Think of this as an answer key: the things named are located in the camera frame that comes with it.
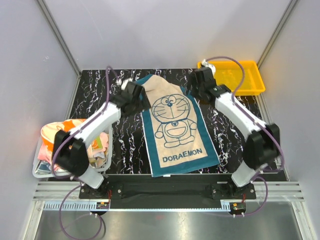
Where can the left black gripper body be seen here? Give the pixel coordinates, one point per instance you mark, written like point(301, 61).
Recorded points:
point(140, 106)

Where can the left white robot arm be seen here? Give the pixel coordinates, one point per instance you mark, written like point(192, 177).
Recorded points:
point(70, 148)

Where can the teal beige Doraemon towel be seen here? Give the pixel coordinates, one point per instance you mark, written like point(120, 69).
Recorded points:
point(176, 136)

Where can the aluminium frame rail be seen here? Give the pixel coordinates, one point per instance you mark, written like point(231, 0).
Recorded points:
point(57, 196)

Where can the yellow plastic tray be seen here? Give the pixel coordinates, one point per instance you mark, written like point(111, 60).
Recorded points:
point(245, 74)

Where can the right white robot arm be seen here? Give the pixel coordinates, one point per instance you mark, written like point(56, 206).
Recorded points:
point(262, 140)

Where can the grey plastic laundry basket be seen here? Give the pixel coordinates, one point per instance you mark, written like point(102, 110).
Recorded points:
point(41, 169)

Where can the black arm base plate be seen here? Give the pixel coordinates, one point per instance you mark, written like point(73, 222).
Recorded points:
point(211, 185)

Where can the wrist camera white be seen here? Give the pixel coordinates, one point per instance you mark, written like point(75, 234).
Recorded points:
point(123, 83)
point(205, 64)

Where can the pink towel in basket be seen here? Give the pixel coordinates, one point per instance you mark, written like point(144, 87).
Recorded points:
point(97, 152)

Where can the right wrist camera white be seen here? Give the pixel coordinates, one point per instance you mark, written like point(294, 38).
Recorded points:
point(205, 64)

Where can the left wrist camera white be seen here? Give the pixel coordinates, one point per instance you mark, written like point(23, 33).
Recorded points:
point(123, 83)

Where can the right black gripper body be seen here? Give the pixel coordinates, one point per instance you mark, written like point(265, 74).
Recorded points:
point(197, 89)

